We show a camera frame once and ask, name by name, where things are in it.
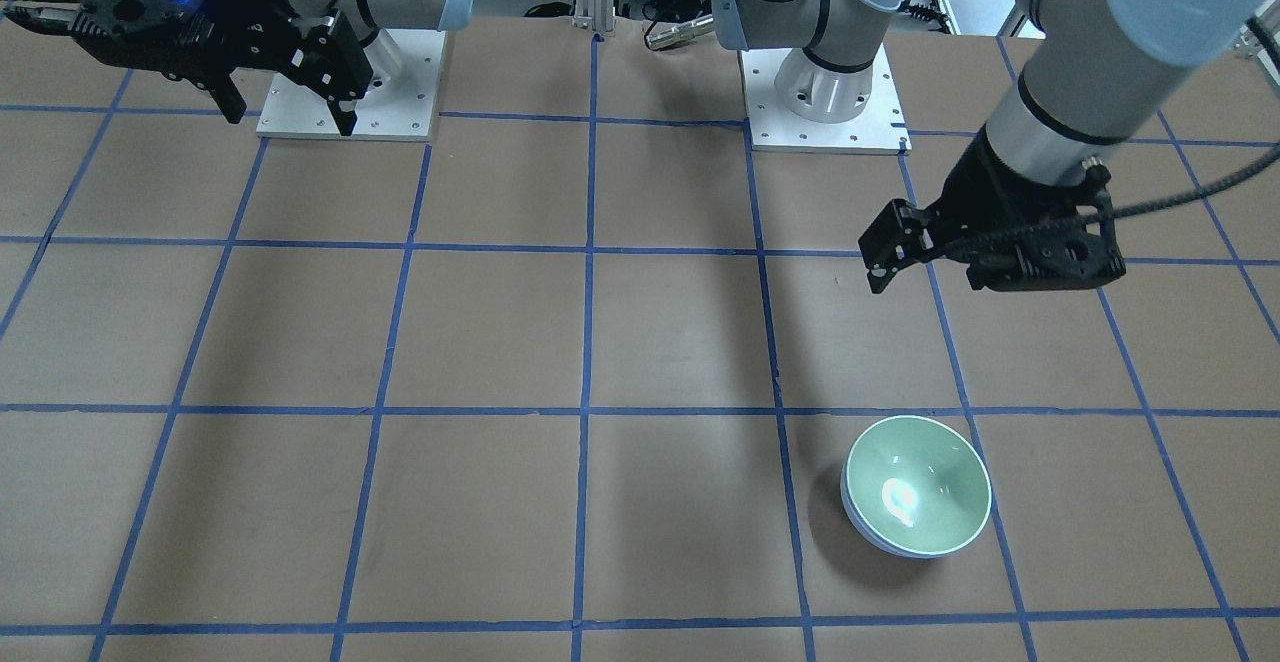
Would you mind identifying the blue bowl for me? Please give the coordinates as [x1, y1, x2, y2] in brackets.
[840, 481, 941, 560]

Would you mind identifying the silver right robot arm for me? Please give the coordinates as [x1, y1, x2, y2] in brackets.
[5, 0, 474, 142]

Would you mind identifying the green bowl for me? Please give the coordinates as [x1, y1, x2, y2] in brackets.
[838, 415, 993, 560]

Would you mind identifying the black corrugated cable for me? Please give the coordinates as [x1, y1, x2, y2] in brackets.
[945, 17, 1280, 248]

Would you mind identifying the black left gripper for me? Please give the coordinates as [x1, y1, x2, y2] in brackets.
[859, 129, 1126, 296]

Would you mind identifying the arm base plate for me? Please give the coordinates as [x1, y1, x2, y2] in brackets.
[256, 28, 445, 143]
[739, 46, 913, 155]

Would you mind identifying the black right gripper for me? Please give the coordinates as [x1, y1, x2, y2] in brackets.
[5, 0, 372, 137]

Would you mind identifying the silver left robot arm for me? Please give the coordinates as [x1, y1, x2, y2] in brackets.
[712, 0, 1277, 293]

